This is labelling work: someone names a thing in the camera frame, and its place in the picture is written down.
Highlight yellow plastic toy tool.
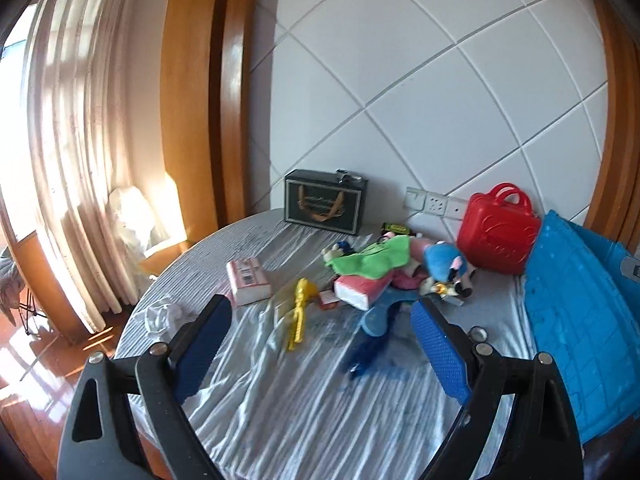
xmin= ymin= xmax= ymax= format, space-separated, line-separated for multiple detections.
xmin=286 ymin=278 xmax=318 ymax=352

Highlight white plastic bag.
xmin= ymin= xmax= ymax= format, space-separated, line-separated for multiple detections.
xmin=107 ymin=187 xmax=171 ymax=251

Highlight black gift box gold print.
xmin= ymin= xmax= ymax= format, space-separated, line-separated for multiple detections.
xmin=284 ymin=169 xmax=369 ymax=236

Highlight blue plastic crate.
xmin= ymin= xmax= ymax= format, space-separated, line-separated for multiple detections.
xmin=522 ymin=210 xmax=640 ymax=441

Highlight blue plush toy pink ears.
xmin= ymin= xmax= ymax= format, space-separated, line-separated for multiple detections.
xmin=422 ymin=241 xmax=477 ymax=306

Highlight beige curtain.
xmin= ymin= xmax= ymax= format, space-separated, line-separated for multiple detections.
xmin=0 ymin=0 xmax=171 ymax=336

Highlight small red white tissue pack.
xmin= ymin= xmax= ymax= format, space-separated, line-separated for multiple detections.
xmin=226 ymin=257 xmax=272 ymax=306

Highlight dark metal stand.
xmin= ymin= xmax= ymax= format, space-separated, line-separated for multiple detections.
xmin=0 ymin=245 xmax=47 ymax=337

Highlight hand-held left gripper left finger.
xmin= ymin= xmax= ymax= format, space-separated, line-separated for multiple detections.
xmin=57 ymin=294 xmax=233 ymax=480

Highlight red toy suitcase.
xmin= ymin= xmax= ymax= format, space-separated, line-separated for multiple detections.
xmin=457 ymin=182 xmax=542 ymax=275

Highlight green cloth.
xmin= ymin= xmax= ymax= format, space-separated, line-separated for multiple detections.
xmin=322 ymin=235 xmax=413 ymax=278

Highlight blue feather duster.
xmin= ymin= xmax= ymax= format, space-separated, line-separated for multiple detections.
xmin=342 ymin=330 xmax=396 ymax=378

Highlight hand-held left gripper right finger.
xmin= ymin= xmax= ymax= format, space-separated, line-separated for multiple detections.
xmin=410 ymin=297 xmax=585 ymax=480

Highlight white orange plush toy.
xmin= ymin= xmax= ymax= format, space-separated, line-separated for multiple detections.
xmin=417 ymin=277 xmax=451 ymax=302

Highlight wooden door frame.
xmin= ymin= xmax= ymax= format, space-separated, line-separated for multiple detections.
xmin=582 ymin=0 xmax=640 ymax=256
xmin=160 ymin=0 xmax=283 ymax=241

